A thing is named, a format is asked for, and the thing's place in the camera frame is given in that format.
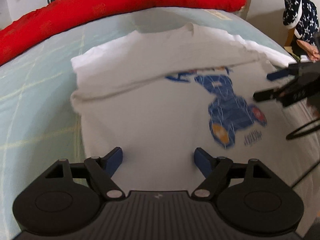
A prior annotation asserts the white printed t-shirt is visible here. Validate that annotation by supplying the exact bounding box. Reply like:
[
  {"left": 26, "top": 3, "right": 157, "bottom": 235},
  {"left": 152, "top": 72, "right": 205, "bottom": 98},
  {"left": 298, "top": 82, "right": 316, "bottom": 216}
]
[{"left": 71, "top": 23, "right": 319, "bottom": 192}]

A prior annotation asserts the pink cloth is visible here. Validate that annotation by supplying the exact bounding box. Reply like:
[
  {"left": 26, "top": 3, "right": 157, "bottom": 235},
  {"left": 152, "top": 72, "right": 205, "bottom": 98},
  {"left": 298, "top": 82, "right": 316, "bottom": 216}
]
[{"left": 297, "top": 40, "right": 320, "bottom": 62}]

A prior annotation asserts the navy star patterned garment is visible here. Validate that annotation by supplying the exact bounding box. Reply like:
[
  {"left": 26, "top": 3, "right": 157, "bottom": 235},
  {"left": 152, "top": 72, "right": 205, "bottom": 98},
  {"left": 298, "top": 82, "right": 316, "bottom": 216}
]
[{"left": 283, "top": 0, "right": 319, "bottom": 45}]

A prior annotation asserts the red quilt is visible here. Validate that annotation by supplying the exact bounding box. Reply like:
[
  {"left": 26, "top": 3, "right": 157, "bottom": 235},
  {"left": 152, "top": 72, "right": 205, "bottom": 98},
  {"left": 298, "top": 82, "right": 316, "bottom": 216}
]
[{"left": 1, "top": 0, "right": 246, "bottom": 64}]

